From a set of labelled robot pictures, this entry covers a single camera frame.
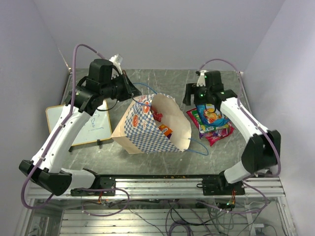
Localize green yellow candy bag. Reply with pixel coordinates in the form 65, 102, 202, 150
192, 113, 229, 134

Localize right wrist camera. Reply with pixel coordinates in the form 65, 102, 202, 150
196, 70, 208, 87

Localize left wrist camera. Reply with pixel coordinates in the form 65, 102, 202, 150
109, 54, 123, 74

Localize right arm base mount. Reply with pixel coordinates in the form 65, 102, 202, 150
196, 175, 245, 196

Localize blue gummy snack bag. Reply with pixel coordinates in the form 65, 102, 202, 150
196, 104, 230, 127

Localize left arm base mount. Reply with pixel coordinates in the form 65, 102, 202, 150
70, 175, 116, 197

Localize small whiteboard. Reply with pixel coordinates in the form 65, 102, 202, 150
42, 101, 112, 150

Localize aluminium frame rail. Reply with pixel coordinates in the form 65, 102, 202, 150
27, 178, 285, 200

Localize pink princess snack bag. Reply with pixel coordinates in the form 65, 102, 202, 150
199, 122, 234, 147

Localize loose cables under table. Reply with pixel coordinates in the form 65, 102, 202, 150
132, 199, 276, 236

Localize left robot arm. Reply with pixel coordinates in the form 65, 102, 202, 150
19, 55, 141, 196

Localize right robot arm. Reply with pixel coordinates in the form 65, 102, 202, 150
183, 70, 281, 195

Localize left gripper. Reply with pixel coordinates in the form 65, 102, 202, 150
101, 70, 142, 102

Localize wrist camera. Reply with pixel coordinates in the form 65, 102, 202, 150
109, 54, 123, 74
196, 70, 208, 87

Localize red snack packet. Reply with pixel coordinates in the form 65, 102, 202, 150
151, 109, 163, 122

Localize red crisps bag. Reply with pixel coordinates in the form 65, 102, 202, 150
186, 108, 200, 128

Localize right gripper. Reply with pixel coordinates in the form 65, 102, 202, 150
183, 83, 212, 106

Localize orange Fox's candy pack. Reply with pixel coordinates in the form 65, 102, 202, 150
158, 124, 173, 139

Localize blue checkered paper bag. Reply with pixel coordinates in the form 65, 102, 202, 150
111, 90, 195, 154

